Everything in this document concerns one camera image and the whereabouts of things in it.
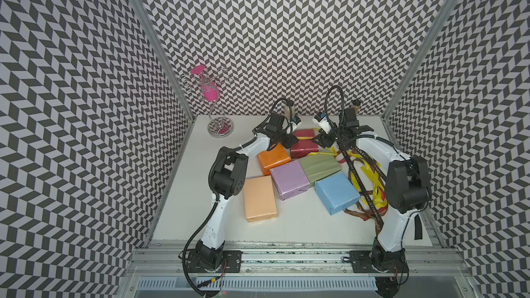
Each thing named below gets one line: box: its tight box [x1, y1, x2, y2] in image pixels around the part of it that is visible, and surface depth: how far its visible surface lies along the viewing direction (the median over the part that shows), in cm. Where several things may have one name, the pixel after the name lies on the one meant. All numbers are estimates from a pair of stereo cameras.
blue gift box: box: [314, 171, 361, 216], surface depth 87 cm
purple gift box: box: [269, 160, 311, 201], surface depth 89 cm
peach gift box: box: [242, 175, 279, 223], surface depth 84 cm
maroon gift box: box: [290, 128, 320, 159], surface depth 98 cm
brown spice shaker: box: [350, 99, 361, 111], surface depth 114 cm
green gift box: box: [298, 153, 343, 187], surface depth 91 cm
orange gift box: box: [256, 142, 292, 176], surface depth 95 cm
